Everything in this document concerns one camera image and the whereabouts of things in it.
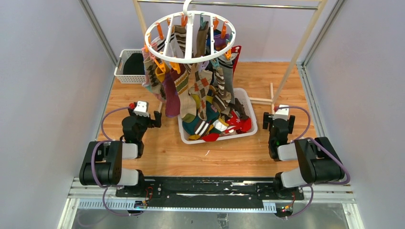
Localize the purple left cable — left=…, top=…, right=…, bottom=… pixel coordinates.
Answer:
left=91, top=105, right=143, bottom=217

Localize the pink patterned sock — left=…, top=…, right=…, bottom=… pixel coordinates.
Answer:
left=141, top=47, right=159, bottom=93

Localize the orange clothes clip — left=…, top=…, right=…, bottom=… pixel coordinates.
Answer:
left=170, top=62, right=181, bottom=74

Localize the white perforated plastic basket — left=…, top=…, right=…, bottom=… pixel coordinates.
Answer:
left=114, top=49, right=146, bottom=84

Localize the metal hanging rod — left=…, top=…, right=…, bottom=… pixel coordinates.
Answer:
left=139, top=0, right=318, bottom=10

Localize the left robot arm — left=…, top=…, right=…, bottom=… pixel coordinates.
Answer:
left=79, top=111, right=161, bottom=197

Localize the red hanging sock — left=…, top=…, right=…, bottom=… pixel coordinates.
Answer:
left=231, top=45, right=242, bottom=75

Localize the teal sock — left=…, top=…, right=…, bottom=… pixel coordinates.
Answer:
left=182, top=107, right=220, bottom=136

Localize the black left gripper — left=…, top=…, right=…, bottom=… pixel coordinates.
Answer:
left=128, top=108, right=161, bottom=141

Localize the maroon purple striped sock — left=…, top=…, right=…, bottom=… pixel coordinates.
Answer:
left=163, top=73, right=181, bottom=118

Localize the black sock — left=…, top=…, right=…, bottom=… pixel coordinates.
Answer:
left=123, top=53, right=145, bottom=75

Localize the wooden drying rack frame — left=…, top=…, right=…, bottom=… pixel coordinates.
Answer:
left=133, top=0, right=327, bottom=106

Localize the hanging argyle sock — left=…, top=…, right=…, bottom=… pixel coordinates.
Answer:
left=189, top=70, right=213, bottom=121

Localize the brown striped hanging sock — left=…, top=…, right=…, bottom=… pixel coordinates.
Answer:
left=173, top=25, right=187, bottom=57

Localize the brown argyle sock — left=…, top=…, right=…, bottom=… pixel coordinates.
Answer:
left=144, top=57, right=165, bottom=98

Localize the red patterned sock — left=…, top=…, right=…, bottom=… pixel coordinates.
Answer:
left=225, top=111, right=252, bottom=134

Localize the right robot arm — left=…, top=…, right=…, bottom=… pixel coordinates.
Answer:
left=258, top=112, right=346, bottom=199

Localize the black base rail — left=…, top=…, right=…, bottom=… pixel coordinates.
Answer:
left=115, top=176, right=304, bottom=213

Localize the white sock laundry basket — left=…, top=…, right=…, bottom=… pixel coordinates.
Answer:
left=178, top=88, right=258, bottom=145

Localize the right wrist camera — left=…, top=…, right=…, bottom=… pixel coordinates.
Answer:
left=273, top=104, right=289, bottom=121

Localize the white round clip hanger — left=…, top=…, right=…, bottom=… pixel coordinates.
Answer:
left=144, top=0, right=236, bottom=64

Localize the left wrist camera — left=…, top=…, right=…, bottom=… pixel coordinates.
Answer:
left=133, top=101, right=150, bottom=117

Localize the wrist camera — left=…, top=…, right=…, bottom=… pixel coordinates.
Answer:
left=273, top=104, right=289, bottom=121
left=133, top=101, right=150, bottom=117

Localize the rust green striped sock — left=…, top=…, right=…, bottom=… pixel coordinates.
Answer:
left=171, top=64, right=196, bottom=123

